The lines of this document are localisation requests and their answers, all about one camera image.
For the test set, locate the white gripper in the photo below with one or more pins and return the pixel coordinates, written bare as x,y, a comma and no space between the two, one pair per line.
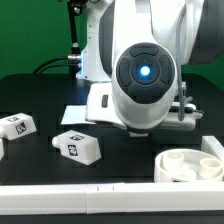
106,103

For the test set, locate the white marker sheet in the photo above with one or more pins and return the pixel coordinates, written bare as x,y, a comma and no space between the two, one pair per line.
74,114

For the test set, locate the black camera pole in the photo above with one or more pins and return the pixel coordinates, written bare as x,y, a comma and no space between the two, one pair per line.
75,8

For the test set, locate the white round stool seat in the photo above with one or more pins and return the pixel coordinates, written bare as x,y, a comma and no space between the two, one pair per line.
187,165

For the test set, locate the white front rail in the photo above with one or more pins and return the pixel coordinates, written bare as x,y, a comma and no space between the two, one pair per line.
111,198

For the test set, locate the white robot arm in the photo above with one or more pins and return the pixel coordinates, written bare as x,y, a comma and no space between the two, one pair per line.
135,63

